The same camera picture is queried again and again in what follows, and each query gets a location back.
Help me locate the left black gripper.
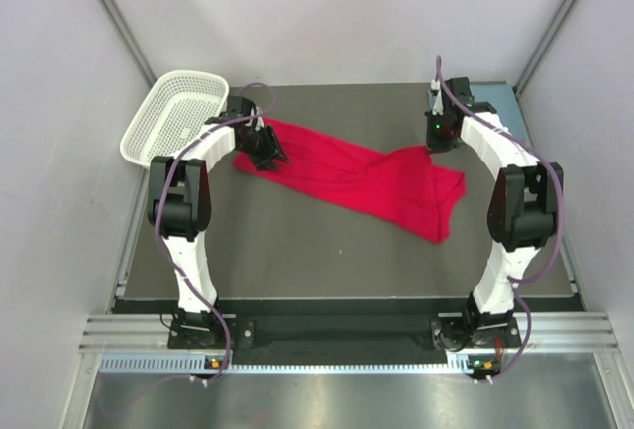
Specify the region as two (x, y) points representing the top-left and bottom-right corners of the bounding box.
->
(237, 123), (289, 171)

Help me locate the red t shirt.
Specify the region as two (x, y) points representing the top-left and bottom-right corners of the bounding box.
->
(233, 119), (467, 244)

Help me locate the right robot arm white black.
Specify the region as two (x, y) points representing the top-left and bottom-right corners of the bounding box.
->
(426, 77), (563, 346)

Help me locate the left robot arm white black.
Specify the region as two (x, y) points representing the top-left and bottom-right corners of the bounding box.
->
(147, 96), (290, 347)

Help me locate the folded blue t shirt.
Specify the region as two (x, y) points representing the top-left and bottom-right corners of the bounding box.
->
(424, 83), (528, 144)

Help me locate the white perforated plastic basket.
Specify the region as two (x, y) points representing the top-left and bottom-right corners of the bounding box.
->
(120, 70), (230, 169)

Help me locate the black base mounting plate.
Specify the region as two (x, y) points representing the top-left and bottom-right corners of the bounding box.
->
(166, 298), (524, 352)

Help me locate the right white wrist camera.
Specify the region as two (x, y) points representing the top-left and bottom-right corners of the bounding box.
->
(430, 79), (444, 115)

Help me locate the aluminium frame rail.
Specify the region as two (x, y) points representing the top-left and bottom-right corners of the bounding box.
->
(79, 312), (619, 354)

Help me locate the grey slotted cable duct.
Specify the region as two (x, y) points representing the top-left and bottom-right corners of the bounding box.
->
(98, 353), (501, 375)

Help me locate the left aluminium corner post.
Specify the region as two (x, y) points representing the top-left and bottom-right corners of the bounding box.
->
(98, 0), (157, 87)

